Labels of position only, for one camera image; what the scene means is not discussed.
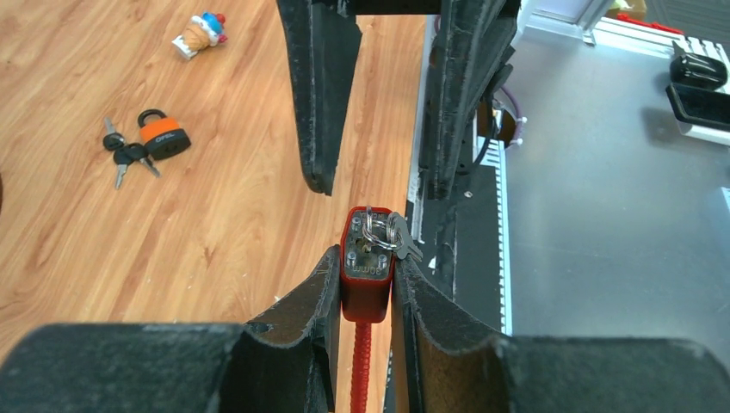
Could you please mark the silver keys of near lock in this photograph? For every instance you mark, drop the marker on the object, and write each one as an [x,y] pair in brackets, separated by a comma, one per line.
[398,239]

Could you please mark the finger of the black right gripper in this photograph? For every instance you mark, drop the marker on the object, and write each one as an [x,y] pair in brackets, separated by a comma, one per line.
[473,46]
[322,41]

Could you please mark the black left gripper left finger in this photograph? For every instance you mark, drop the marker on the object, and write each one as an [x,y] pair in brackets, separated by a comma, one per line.
[283,360]

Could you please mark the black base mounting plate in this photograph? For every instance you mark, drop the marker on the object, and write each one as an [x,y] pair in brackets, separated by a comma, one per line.
[465,239]

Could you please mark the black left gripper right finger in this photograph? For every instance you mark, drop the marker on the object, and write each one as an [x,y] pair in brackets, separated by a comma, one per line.
[446,360]

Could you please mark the red cable lock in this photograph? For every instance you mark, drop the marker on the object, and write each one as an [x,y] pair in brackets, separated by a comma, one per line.
[366,272]

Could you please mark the orange black padlock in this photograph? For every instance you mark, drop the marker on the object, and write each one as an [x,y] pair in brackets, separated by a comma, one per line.
[161,135]

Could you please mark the black padlock keys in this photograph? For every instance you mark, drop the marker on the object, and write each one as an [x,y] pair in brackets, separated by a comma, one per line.
[125,154]

